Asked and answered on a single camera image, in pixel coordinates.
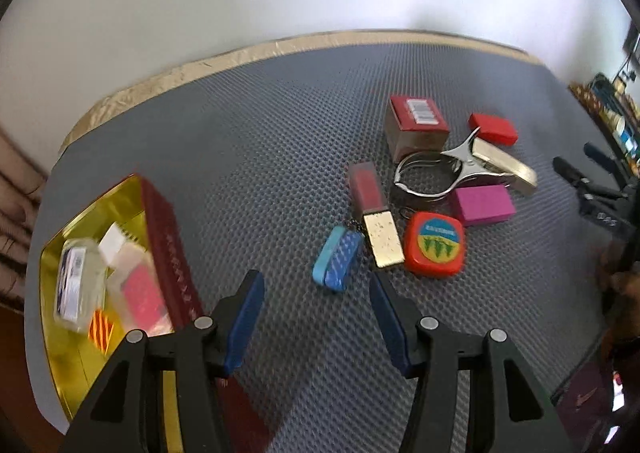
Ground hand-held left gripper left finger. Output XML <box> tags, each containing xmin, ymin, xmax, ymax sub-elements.
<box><xmin>57</xmin><ymin>269</ymin><xmax>266</xmax><ymax>453</ymax></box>

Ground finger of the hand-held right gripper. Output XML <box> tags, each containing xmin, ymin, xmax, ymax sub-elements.
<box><xmin>552</xmin><ymin>156</ymin><xmax>622</xmax><ymax>202</ymax></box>
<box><xmin>583</xmin><ymin>142</ymin><xmax>629</xmax><ymax>182</ymax></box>

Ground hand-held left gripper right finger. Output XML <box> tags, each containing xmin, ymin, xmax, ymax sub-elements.
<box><xmin>367</xmin><ymin>272</ymin><xmax>576</xmax><ymax>453</ymax></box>

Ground gold metal case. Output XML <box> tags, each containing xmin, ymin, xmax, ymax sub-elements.
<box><xmin>472</xmin><ymin>138</ymin><xmax>538</xmax><ymax>197</ymax></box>

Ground blue dotted small box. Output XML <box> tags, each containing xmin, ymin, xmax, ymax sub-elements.
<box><xmin>312</xmin><ymin>226</ymin><xmax>365</xmax><ymax>292</ymax></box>

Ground red and gold lighter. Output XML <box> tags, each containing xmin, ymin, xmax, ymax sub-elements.
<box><xmin>348</xmin><ymin>162</ymin><xmax>405</xmax><ymax>269</ymax></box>

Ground red tape measure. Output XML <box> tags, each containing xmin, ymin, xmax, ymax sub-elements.
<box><xmin>404</xmin><ymin>212</ymin><xmax>466</xmax><ymax>279</ymax></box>

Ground red small box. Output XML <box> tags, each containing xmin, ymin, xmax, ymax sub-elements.
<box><xmin>468</xmin><ymin>113</ymin><xmax>519</xmax><ymax>146</ymax></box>

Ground magenta small box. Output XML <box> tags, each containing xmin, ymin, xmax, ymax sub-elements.
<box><xmin>450</xmin><ymin>184</ymin><xmax>516</xmax><ymax>226</ymax></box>

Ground brown box with red top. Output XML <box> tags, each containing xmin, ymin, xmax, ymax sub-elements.
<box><xmin>385</xmin><ymin>94</ymin><xmax>449</xmax><ymax>164</ymax></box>

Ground red tin box gold inside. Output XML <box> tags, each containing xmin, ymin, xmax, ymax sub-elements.
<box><xmin>39</xmin><ymin>174</ymin><xmax>273</xmax><ymax>453</ymax></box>

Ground person's right hand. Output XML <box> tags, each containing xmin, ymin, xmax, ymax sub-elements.
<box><xmin>597</xmin><ymin>243</ymin><xmax>640</xmax><ymax>295</ymax></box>

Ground cluttered shelf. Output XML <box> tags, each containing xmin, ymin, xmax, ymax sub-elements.
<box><xmin>570</xmin><ymin>73</ymin><xmax>640</xmax><ymax>159</ymax></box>

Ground pink card in clear case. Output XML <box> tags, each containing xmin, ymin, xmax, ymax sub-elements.
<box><xmin>107</xmin><ymin>245</ymin><xmax>173</xmax><ymax>334</ymax></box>

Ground orange striped small packet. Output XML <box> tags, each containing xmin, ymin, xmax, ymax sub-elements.
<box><xmin>87</xmin><ymin>309</ymin><xmax>116</xmax><ymax>354</ymax></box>

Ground small white box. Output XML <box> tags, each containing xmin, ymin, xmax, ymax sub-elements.
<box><xmin>98</xmin><ymin>224</ymin><xmax>132</xmax><ymax>266</ymax></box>

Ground clear plastic box with label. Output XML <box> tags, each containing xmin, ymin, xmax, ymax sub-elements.
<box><xmin>53</xmin><ymin>239</ymin><xmax>108</xmax><ymax>333</ymax></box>

